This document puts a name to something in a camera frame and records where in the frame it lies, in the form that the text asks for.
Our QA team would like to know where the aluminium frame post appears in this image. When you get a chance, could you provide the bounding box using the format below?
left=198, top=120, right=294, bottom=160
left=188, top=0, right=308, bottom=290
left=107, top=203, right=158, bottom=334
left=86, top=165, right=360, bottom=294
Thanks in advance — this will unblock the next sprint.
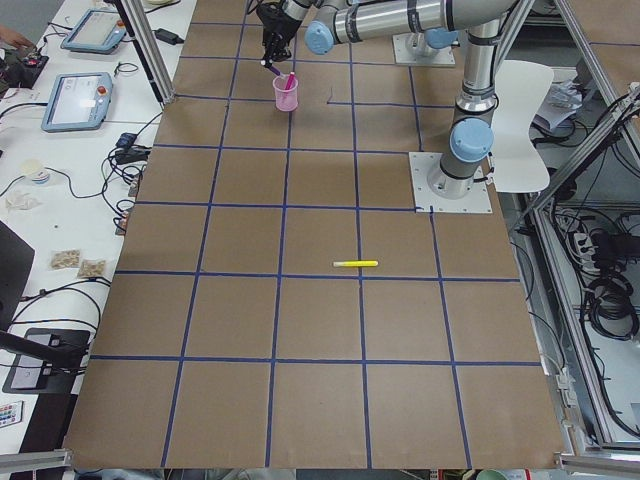
left=113, top=0, right=175, bottom=105

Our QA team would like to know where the pink mesh cup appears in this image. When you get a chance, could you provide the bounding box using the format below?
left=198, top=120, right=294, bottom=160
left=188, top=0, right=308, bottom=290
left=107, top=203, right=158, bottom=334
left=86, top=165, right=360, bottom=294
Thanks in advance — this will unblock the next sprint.
left=272, top=75, right=298, bottom=112

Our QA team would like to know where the black camera stand base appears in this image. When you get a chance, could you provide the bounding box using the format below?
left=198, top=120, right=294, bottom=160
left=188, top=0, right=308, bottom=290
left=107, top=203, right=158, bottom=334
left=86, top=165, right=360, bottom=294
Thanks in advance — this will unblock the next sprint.
left=1, top=328, right=90, bottom=394

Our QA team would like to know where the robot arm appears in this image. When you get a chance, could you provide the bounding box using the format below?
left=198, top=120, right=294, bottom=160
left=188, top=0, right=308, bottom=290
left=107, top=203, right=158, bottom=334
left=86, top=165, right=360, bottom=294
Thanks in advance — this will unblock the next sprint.
left=407, top=28, right=458, bottom=58
left=246, top=0, right=531, bottom=199

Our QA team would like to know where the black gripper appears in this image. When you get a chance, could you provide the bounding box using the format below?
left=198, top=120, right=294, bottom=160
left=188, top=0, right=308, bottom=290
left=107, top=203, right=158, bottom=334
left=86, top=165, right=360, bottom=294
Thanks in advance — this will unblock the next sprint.
left=257, top=2, right=303, bottom=64

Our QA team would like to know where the snack bag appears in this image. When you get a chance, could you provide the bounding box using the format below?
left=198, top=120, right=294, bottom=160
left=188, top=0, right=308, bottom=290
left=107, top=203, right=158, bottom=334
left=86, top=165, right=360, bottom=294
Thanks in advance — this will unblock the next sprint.
left=49, top=249, right=82, bottom=270
left=77, top=259, right=108, bottom=279

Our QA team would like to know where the purple pen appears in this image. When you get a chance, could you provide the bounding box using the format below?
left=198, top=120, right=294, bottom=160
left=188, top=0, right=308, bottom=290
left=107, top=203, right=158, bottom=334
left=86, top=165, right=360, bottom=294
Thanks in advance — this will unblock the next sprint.
left=260, top=60, right=282, bottom=77

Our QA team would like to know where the white chair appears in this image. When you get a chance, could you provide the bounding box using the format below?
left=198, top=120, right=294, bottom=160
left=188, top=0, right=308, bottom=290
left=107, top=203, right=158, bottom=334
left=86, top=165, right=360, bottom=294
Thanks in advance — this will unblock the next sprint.
left=491, top=60, right=554, bottom=193

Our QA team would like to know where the small white bowl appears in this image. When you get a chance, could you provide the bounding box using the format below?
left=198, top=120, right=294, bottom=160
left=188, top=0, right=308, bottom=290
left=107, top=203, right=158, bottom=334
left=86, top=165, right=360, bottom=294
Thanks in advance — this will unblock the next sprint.
left=21, top=159, right=50, bottom=185

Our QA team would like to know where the pink pen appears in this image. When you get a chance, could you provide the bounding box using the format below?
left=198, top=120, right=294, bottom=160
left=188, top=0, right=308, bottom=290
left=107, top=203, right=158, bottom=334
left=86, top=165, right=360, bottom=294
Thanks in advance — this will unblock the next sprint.
left=285, top=72, right=295, bottom=91

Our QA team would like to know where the black power adapter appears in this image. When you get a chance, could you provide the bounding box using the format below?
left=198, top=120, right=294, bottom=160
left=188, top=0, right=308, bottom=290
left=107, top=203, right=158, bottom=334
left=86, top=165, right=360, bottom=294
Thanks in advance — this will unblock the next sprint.
left=154, top=28, right=184, bottom=45

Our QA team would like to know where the far blue teach pendant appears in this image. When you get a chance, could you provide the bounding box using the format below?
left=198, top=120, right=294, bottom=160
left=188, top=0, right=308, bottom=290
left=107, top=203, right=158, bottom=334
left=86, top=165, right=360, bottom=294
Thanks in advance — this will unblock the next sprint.
left=61, top=9, right=127, bottom=54

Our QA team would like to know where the yellow pen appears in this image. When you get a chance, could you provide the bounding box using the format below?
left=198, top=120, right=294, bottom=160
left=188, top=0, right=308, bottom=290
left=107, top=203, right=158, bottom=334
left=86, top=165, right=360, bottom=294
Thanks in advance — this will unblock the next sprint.
left=332, top=260, right=379, bottom=268

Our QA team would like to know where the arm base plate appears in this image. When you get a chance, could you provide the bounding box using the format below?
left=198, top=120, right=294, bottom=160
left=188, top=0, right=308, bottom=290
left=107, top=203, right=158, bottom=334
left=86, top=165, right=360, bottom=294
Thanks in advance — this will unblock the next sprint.
left=409, top=152, right=492, bottom=214
left=393, top=33, right=456, bottom=68

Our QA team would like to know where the blue teach pendant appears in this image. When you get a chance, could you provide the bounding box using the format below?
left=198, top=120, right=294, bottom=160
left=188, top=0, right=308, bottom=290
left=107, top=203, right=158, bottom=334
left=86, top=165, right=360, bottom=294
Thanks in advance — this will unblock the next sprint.
left=41, top=72, right=113, bottom=133
left=61, top=9, right=127, bottom=54

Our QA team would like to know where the near blue teach pendant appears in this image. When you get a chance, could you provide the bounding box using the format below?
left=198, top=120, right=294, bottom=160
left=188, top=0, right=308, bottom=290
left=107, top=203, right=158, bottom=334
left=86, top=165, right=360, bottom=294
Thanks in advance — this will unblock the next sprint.
left=41, top=72, right=113, bottom=133

